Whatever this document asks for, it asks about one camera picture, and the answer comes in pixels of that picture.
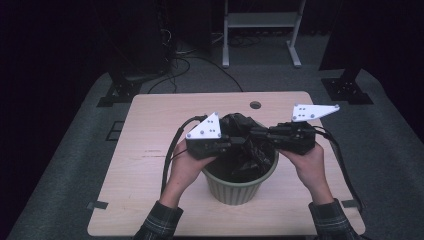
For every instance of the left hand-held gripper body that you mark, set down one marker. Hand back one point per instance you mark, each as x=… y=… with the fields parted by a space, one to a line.
x=205 y=146

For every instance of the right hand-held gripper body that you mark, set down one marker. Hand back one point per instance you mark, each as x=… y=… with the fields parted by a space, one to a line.
x=295 y=138

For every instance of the black plastic garbage bag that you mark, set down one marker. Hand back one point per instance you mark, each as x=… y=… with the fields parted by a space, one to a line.
x=250 y=160

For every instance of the green ribbed trash bin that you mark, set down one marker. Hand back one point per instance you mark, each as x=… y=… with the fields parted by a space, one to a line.
x=233 y=193

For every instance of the person's left hand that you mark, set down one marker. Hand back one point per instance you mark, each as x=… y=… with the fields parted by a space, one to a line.
x=185 y=173

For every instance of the person's right hand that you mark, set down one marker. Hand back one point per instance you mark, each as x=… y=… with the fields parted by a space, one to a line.
x=310 y=170

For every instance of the grey tape strip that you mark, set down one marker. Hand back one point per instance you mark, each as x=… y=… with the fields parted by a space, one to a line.
x=98 y=205
x=349 y=203

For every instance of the dark equipment cabinet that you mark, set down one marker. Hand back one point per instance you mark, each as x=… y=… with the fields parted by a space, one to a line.
x=140 y=36

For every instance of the black stand base plate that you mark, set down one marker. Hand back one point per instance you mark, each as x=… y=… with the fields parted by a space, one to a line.
x=120 y=95
x=346 y=90

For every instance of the white metal stand frame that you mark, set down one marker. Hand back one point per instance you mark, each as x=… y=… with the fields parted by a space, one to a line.
x=261 y=19

